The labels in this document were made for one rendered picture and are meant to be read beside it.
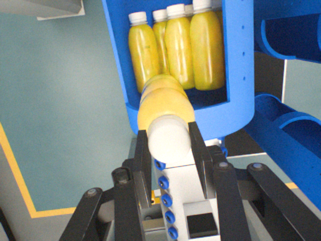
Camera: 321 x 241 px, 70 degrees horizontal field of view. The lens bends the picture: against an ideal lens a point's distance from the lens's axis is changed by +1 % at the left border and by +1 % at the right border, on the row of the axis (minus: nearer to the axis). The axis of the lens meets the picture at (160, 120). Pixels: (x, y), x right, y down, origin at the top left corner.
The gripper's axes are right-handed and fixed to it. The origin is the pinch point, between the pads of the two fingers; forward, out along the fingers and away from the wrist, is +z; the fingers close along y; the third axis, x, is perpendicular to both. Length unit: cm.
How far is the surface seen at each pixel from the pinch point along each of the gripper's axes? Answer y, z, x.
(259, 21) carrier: 43, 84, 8
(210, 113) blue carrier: 7.5, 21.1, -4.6
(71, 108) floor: -69, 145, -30
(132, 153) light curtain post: -28, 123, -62
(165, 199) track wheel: -5, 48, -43
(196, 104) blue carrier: 7.9, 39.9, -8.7
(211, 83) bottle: 10.3, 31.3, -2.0
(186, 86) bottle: 5.4, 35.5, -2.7
